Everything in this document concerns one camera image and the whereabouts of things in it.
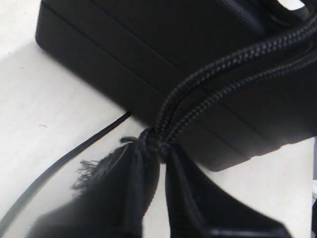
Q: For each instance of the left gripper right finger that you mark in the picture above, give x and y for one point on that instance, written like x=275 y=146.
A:
x=198 y=208

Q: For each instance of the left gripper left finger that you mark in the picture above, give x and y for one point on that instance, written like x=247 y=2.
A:
x=114 y=197

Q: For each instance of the black plastic carrying case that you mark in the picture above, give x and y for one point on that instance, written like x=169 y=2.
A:
x=137 y=51

